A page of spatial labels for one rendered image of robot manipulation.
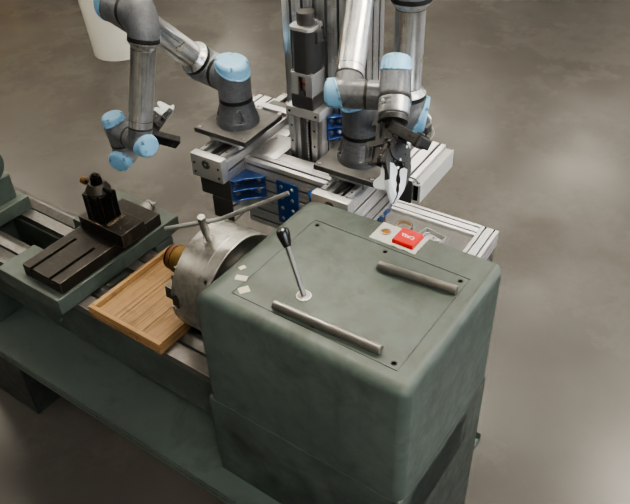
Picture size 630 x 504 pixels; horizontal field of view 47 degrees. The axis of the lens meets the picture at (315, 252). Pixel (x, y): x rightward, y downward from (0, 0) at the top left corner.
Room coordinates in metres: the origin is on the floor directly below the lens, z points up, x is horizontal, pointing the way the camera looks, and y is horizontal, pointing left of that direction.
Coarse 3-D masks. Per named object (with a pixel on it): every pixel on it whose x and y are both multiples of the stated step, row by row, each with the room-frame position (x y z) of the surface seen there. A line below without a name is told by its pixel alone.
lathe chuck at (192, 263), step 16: (208, 224) 1.59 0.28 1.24; (224, 224) 1.60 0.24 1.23; (240, 224) 1.63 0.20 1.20; (192, 240) 1.53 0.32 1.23; (224, 240) 1.52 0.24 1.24; (192, 256) 1.49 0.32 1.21; (208, 256) 1.47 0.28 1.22; (176, 272) 1.47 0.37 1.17; (192, 272) 1.45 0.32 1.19; (176, 288) 1.45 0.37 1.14; (192, 288) 1.42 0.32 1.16; (192, 304) 1.41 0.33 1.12; (192, 320) 1.41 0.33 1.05
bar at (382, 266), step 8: (384, 264) 1.34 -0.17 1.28; (392, 272) 1.32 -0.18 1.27; (400, 272) 1.31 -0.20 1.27; (408, 272) 1.31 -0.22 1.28; (416, 280) 1.29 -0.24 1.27; (424, 280) 1.28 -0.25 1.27; (432, 280) 1.28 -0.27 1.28; (440, 280) 1.28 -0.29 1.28; (440, 288) 1.26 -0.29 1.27; (448, 288) 1.25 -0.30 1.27; (456, 288) 1.25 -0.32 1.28
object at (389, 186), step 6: (390, 162) 1.41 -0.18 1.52; (390, 168) 1.40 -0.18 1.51; (396, 168) 1.42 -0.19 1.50; (390, 174) 1.39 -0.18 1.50; (396, 174) 1.41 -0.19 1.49; (378, 180) 1.41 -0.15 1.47; (384, 180) 1.40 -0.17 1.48; (390, 180) 1.38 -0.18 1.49; (378, 186) 1.40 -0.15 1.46; (384, 186) 1.39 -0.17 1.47; (390, 186) 1.38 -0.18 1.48; (390, 192) 1.37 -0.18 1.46; (396, 192) 1.38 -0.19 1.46; (390, 198) 1.37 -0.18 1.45
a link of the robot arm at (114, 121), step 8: (112, 112) 2.12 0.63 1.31; (120, 112) 2.12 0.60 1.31; (104, 120) 2.09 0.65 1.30; (112, 120) 2.08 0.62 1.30; (120, 120) 2.09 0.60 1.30; (104, 128) 2.09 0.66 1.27; (112, 128) 2.08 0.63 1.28; (120, 128) 2.06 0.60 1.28; (112, 136) 2.07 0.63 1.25; (112, 144) 2.09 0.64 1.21; (120, 144) 2.05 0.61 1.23
